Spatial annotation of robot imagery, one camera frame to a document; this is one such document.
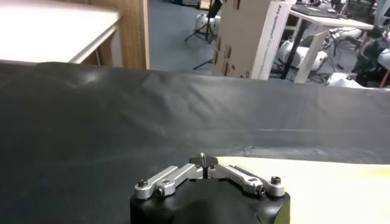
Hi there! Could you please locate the wooden partition screen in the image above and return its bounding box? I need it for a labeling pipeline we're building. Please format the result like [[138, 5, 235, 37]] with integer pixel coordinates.
[[60, 0, 151, 70]]

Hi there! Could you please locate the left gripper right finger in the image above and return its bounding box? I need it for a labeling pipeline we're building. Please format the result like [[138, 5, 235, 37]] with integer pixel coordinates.
[[203, 155, 286, 198]]

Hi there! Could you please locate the grey closed laptop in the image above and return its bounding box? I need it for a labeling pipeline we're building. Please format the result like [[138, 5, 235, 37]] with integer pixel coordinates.
[[291, 2, 339, 19]]

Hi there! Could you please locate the white standing desk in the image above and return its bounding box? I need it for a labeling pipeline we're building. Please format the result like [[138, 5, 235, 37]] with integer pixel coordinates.
[[280, 4, 375, 85]]

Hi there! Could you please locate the black table cover sheet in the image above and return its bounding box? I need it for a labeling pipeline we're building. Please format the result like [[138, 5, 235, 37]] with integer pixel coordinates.
[[0, 60, 390, 224]]

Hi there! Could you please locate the white rectangular table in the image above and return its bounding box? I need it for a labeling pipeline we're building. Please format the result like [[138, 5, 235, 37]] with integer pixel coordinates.
[[0, 0, 121, 65]]

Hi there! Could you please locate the black monitor tripod stand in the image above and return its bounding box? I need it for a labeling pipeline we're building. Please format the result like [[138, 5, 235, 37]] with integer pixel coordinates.
[[184, 0, 224, 71]]

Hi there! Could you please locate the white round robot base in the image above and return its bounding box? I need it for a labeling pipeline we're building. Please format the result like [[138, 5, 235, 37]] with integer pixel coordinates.
[[277, 39, 328, 72]]

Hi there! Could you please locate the tall white cardboard box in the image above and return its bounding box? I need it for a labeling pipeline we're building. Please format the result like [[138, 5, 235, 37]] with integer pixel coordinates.
[[211, 0, 293, 81]]

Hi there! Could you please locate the white humanoid robot black chest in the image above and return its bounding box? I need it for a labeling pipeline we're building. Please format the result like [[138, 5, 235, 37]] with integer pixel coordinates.
[[353, 0, 390, 88]]

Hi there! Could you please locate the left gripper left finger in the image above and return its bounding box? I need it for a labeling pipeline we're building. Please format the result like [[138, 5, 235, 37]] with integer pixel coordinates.
[[134, 153, 206, 200]]

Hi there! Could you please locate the yellow-green printed T-shirt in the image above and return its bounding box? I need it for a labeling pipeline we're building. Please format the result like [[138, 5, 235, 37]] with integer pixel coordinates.
[[216, 156, 390, 224]]

